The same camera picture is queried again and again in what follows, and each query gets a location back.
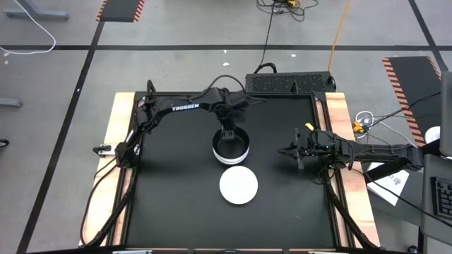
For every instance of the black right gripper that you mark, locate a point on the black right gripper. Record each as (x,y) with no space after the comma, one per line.
(318,146)

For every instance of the white round cup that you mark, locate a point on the white round cup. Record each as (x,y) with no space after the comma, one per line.
(432,135)

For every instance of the black orange striped mat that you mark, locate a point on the black orange striped mat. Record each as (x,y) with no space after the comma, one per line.
(120,10)
(413,91)

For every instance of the white paper sheet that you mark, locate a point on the white paper sheet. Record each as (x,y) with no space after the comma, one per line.
(390,183)

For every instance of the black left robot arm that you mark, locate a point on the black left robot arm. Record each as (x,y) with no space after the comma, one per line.
(183,107)

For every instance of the black perforated computer case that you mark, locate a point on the black perforated computer case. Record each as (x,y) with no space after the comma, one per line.
(289,83)

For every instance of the black bowl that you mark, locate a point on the black bowl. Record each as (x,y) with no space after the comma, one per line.
(242,141)

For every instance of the wooden side board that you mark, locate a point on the wooden side board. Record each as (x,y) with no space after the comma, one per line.
(339,113)
(113,116)

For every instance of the large monitor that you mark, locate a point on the large monitor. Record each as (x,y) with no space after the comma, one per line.
(446,113)

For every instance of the black keyboard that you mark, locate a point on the black keyboard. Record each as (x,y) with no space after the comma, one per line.
(443,197)

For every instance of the yellow tag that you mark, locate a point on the yellow tag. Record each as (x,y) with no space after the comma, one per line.
(309,126)

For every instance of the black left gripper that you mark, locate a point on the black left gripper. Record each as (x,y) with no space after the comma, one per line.
(227,132)

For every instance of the grey desk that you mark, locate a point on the grey desk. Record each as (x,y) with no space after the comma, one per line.
(436,233)

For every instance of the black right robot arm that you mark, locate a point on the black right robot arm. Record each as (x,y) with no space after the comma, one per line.
(381,154)

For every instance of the grey table foot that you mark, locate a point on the grey table foot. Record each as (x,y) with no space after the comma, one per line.
(39,14)

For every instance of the silver table clamp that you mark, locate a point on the silver table clamp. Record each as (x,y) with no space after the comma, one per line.
(104,150)

